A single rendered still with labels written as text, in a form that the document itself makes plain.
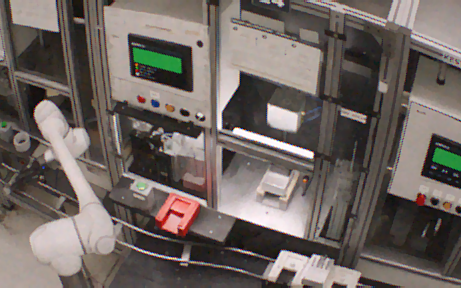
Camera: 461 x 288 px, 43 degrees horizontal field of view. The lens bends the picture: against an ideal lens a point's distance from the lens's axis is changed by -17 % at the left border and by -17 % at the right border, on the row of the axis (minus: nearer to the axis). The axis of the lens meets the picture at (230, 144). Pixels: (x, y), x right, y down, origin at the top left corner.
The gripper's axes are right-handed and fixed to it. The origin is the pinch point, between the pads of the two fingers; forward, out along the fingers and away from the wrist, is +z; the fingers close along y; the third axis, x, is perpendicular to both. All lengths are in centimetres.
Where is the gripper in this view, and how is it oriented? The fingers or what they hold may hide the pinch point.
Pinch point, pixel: (16, 181)
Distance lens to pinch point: 269.0
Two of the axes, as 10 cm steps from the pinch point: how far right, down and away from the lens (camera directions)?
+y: -4.6, -7.7, -4.3
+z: -8.8, 4.6, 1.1
